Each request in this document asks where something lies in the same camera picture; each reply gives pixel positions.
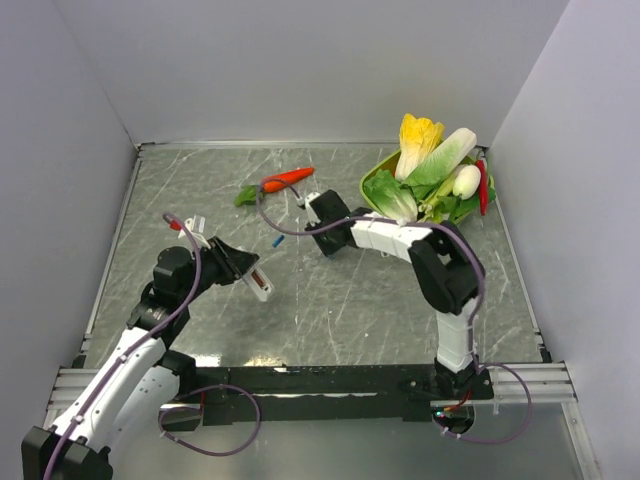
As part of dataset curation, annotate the red chili pepper toy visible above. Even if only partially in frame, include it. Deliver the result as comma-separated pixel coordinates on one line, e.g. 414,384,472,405
475,159,489,216

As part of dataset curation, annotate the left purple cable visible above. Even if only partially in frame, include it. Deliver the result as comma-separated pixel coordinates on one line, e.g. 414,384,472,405
39,212,262,480

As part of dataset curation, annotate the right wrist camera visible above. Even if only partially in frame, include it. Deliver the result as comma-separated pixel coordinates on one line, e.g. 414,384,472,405
297,192,321,213

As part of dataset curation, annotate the green plastic basket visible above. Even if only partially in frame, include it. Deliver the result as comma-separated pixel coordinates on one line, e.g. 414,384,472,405
359,151,496,224

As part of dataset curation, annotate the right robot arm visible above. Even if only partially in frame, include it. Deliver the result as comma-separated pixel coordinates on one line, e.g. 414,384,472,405
303,190,493,401

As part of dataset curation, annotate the green celery stalk toy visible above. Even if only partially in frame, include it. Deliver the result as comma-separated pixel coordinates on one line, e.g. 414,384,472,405
418,167,461,223

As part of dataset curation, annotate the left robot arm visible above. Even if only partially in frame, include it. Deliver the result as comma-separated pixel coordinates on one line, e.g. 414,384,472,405
21,237,272,479

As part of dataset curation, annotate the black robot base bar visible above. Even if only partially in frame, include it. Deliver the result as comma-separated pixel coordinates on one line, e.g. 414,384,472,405
161,364,494,426

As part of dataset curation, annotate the green leafy cabbage toy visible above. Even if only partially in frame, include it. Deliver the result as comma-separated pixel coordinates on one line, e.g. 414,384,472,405
363,170,418,222

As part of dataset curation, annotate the white remote control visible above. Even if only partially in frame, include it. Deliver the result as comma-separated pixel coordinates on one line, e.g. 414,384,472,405
242,257,274,302

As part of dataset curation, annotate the green romaine lettuce toy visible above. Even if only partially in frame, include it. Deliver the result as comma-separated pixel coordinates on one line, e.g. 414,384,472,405
402,128,477,187

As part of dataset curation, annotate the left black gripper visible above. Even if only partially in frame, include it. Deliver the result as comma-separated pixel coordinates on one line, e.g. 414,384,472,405
179,235,258,304

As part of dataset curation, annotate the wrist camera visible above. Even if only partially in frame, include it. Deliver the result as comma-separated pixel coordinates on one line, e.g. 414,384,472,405
297,192,321,213
169,215,209,248

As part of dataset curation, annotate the yellow napa cabbage toy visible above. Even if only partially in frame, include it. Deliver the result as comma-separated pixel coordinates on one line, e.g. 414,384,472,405
395,113,445,181

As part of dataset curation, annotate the white radish toy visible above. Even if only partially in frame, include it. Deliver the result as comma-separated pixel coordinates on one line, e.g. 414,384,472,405
452,165,482,200

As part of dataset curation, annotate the orange toy carrot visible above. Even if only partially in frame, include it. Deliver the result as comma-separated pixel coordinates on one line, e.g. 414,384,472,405
233,167,315,207

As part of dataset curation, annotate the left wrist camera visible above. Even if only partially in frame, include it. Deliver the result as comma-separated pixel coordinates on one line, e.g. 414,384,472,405
169,215,209,248

